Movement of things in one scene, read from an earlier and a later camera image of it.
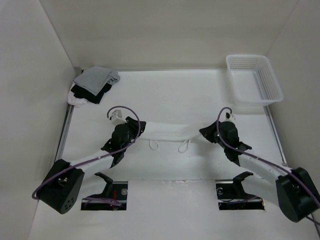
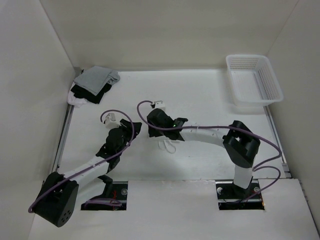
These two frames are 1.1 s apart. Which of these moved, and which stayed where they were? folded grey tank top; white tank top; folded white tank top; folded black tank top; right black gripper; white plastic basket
Moved: white tank top; right black gripper
Stayed: white plastic basket; folded black tank top; folded white tank top; folded grey tank top
